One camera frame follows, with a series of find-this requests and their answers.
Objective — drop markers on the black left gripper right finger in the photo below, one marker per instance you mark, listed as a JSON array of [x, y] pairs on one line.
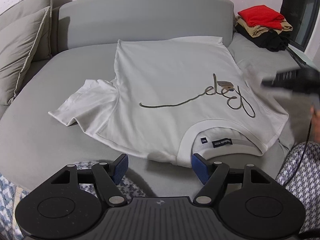
[[216, 177]]

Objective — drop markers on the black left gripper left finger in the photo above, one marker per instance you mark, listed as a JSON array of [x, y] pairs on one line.
[[105, 177]]

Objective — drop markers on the white t-shirt with script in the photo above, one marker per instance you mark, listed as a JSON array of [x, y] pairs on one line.
[[171, 99]]

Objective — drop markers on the person's right hand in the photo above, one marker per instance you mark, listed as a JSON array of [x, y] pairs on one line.
[[315, 121]]

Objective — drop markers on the tan folded garment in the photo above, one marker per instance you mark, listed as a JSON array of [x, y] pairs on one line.
[[258, 30]]

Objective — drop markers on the red folded garment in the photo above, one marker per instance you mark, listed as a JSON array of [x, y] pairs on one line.
[[263, 16]]

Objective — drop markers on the houndstooth patterned trousers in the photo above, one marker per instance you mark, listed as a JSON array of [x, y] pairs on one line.
[[300, 175]]

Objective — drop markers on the front beige cushion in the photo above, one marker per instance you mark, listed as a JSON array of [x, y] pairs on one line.
[[19, 42]]

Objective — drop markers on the beige cushion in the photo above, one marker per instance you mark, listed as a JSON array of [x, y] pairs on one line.
[[19, 42], [24, 8]]

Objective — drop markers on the rear beige cushion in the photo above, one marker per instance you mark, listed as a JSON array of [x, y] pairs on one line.
[[24, 8]]

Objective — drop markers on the dark window frame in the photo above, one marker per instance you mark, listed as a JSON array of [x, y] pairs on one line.
[[302, 15]]

